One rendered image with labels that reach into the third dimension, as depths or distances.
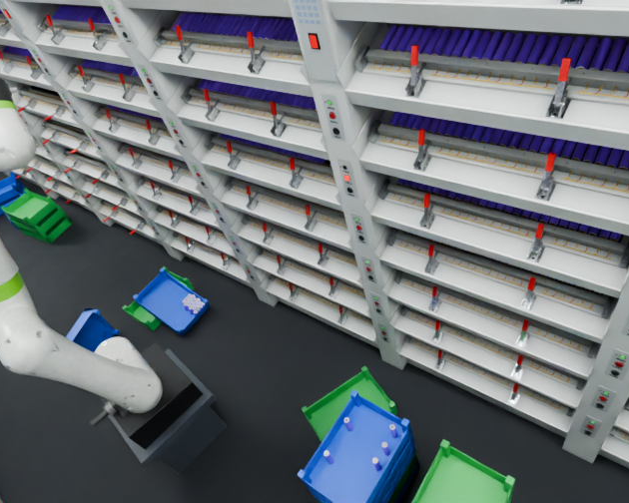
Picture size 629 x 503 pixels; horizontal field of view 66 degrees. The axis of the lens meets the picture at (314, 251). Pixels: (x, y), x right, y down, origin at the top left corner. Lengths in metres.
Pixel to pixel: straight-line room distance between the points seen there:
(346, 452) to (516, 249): 0.80
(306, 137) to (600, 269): 0.76
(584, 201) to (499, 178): 0.17
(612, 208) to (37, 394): 2.47
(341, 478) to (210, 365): 0.96
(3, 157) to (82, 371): 0.56
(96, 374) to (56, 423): 1.15
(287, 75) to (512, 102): 0.52
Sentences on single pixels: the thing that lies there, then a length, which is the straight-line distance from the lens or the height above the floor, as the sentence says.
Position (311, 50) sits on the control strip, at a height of 1.35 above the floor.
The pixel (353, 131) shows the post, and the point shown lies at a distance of 1.15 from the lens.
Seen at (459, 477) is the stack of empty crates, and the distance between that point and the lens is 1.53.
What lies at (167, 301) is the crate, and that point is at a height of 0.07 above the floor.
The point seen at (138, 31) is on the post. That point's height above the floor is 1.34.
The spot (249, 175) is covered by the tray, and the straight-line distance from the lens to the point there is 1.59.
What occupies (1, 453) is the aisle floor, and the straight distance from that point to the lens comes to 2.69.
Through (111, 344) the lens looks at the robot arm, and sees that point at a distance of 1.70.
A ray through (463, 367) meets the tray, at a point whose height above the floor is 0.16.
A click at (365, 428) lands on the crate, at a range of 1.60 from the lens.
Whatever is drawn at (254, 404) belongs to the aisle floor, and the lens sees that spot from 2.11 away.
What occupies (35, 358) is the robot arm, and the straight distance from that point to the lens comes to 1.31.
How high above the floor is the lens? 1.79
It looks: 46 degrees down
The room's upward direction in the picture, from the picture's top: 19 degrees counter-clockwise
